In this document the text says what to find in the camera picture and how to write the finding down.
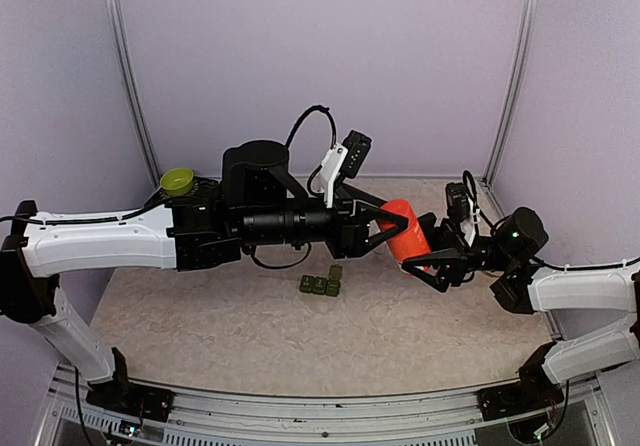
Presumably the black square tray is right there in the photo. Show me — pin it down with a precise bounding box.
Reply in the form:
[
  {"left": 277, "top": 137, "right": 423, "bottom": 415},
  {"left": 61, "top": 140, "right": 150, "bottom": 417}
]
[{"left": 145, "top": 177, "right": 219, "bottom": 206}]

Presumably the left aluminium frame post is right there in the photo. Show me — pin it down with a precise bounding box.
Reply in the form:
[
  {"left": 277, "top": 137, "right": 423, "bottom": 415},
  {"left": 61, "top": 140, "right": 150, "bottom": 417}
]
[{"left": 105, "top": 0, "right": 161, "bottom": 187}]

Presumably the right aluminium frame post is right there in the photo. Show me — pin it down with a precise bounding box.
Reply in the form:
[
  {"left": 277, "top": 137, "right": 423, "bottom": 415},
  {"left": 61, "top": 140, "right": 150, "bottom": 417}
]
[{"left": 483, "top": 0, "right": 539, "bottom": 189}]

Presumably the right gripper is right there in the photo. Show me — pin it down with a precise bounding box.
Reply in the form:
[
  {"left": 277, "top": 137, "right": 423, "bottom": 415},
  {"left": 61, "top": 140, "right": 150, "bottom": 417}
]
[{"left": 393, "top": 212, "right": 514, "bottom": 293}]

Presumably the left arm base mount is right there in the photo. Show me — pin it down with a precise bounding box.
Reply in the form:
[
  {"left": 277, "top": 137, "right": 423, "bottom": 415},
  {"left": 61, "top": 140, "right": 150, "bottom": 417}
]
[{"left": 86, "top": 383, "right": 174, "bottom": 423}]

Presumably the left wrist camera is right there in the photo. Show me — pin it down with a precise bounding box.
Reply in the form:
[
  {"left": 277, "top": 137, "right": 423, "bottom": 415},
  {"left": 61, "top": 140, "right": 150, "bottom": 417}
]
[{"left": 314, "top": 130, "right": 372, "bottom": 209}]

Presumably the green pill organizer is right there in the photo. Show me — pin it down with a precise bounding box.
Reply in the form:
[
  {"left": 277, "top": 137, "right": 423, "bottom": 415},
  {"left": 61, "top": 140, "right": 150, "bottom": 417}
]
[{"left": 299, "top": 264, "right": 343, "bottom": 297}]

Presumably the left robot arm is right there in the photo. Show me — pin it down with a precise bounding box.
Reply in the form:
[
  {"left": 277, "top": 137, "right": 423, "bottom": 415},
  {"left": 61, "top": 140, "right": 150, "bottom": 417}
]
[{"left": 1, "top": 140, "right": 408, "bottom": 411}]

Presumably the aluminium frame post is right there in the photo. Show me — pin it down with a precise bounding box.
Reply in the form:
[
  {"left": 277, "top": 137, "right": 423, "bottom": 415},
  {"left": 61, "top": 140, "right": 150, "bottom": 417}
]
[
  {"left": 483, "top": 0, "right": 539, "bottom": 189},
  {"left": 105, "top": 0, "right": 161, "bottom": 187}
]

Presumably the front aluminium rail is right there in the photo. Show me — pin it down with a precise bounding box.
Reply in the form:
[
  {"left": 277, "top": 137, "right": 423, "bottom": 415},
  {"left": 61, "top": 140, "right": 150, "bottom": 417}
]
[{"left": 28, "top": 364, "right": 621, "bottom": 445}]

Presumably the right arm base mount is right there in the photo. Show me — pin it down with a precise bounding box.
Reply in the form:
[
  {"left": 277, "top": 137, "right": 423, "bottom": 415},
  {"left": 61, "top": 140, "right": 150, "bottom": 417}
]
[{"left": 477, "top": 382, "right": 564, "bottom": 422}]

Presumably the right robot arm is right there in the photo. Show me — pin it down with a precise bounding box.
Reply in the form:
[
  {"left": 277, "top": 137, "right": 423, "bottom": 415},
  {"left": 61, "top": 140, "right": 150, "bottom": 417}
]
[{"left": 401, "top": 207, "right": 639, "bottom": 410}]

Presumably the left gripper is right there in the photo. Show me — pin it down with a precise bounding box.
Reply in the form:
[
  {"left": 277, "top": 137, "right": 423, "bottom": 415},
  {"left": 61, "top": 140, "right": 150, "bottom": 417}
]
[{"left": 240, "top": 183, "right": 409, "bottom": 260}]

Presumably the lime green bowl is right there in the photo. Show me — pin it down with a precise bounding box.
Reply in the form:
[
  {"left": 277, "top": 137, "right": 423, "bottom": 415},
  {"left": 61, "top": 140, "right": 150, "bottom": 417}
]
[{"left": 160, "top": 167, "right": 195, "bottom": 197}]

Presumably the red pill bottle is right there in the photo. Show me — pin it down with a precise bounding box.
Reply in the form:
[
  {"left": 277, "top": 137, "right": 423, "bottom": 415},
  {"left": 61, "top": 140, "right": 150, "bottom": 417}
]
[{"left": 381, "top": 199, "right": 431, "bottom": 267}]

